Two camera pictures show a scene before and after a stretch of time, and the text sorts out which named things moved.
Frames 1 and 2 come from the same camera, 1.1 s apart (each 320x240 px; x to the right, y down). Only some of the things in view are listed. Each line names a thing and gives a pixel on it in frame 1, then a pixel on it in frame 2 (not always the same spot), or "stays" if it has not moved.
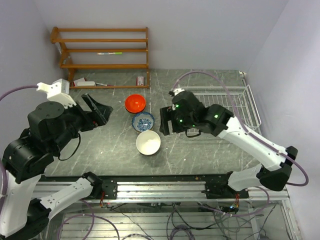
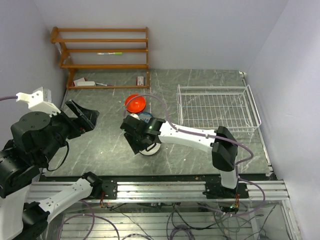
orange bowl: [135, 103] stays
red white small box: [140, 81] stays
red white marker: [101, 84] stays
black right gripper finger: [165, 113] to [134, 145]
